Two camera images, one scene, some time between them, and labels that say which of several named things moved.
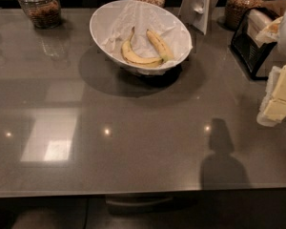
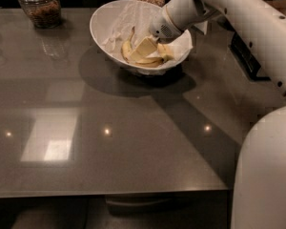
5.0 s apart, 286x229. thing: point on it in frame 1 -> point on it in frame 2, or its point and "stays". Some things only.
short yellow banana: (160, 46) stays
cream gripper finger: (285, 86) -> (144, 49)
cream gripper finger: (277, 110) -> (148, 60)
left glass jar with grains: (42, 4) stays
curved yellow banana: (130, 54) stays
